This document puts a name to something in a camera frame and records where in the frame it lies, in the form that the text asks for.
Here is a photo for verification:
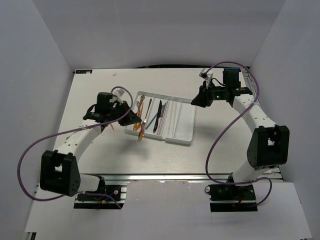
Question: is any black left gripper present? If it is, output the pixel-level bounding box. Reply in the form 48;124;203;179
107;100;142;126

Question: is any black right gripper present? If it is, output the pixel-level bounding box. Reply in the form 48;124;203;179
190;80;228;108

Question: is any orange plastic fork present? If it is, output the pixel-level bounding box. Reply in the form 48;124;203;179
133;122;141;131
137;100;144;118

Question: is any teal plastic knife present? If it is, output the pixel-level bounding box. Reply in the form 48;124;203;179
145;114;160;130

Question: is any rose gold metal fork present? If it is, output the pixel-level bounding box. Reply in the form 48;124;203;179
141;98;153;130

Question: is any black knife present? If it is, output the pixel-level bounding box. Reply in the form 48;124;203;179
153;100;163;133

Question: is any white chopstick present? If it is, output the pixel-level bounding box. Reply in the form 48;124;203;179
159;100;172;136

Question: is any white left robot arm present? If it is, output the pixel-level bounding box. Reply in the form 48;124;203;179
40;88;142;200

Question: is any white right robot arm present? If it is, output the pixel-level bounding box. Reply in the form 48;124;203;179
191;69;290;200

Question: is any white divided cutlery tray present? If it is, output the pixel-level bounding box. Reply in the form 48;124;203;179
132;91;196;145

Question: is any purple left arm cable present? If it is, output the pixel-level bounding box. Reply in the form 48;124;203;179
16;86;136;210

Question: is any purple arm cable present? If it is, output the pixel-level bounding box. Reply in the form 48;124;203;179
205;61;273;207
16;86;136;210

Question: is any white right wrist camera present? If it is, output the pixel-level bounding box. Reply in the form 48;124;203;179
199;68;213;88

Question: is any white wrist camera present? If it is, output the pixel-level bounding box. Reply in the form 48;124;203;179
113;88;125;103
199;68;213;88

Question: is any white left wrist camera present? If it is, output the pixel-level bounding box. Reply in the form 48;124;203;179
113;88;125;103

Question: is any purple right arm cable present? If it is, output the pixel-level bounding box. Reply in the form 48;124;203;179
205;61;273;207

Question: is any aluminium table rail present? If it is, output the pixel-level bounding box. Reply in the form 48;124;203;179
99;168;284;181

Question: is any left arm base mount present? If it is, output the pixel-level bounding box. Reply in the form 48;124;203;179
73;176;127;210

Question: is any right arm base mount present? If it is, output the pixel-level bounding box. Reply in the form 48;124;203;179
204;175;258;213

